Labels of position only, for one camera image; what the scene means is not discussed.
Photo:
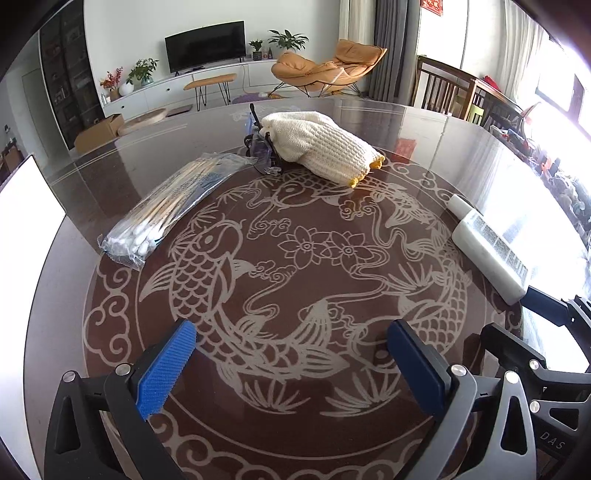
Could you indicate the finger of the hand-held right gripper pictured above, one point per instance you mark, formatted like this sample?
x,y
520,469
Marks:
x,y
512,344
547,302

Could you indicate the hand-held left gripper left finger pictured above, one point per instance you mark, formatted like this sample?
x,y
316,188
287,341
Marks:
x,y
164,369

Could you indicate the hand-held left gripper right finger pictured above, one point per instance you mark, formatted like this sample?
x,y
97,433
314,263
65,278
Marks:
x,y
418,369

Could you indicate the white squeeze bottle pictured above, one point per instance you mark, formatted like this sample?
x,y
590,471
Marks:
x,y
485,244

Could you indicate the white storage container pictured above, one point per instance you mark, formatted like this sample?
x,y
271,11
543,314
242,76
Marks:
x,y
23,221

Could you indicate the cream knitted glove yellow cuff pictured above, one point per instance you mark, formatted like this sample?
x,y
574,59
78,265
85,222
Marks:
x,y
318,138

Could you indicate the cotton swab pack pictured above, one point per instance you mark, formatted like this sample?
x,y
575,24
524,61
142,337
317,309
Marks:
x,y
157,217

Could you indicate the wooden dining chair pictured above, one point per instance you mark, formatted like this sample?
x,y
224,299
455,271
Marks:
x,y
438,87
498,108

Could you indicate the blue safety glasses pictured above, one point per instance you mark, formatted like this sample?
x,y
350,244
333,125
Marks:
x,y
258,147

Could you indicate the brown cardboard box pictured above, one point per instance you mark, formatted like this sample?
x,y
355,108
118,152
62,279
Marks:
x,y
97,134

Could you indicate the round wooden tray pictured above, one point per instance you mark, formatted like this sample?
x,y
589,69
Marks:
x,y
141,121

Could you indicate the white television cabinet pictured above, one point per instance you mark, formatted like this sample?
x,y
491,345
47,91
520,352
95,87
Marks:
x,y
171,90

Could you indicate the white round vase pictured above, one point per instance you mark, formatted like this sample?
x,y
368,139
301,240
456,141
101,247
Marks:
x,y
127,88

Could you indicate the orange bench with hairpin legs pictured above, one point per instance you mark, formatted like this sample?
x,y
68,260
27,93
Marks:
x,y
210,82

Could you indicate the red flower arrangement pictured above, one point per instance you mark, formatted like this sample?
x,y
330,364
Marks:
x,y
111,82

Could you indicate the green potted plant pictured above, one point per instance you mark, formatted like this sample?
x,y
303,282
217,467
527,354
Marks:
x,y
143,71

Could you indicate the grey curtain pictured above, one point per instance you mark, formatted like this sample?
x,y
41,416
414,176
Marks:
x,y
392,46

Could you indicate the dark display cabinet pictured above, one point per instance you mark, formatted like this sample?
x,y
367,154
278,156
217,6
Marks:
x,y
69,69

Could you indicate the orange lounge chair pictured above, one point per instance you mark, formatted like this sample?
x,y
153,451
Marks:
x,y
323,69

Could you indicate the black television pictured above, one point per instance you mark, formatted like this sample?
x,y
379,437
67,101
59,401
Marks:
x,y
205,46

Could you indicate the small potted plant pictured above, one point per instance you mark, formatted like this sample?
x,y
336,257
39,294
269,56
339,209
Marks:
x,y
256,50

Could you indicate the large leafy potted plant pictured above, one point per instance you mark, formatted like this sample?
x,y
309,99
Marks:
x,y
288,39

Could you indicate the red wall hanging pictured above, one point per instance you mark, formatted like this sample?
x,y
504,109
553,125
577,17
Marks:
x,y
431,4

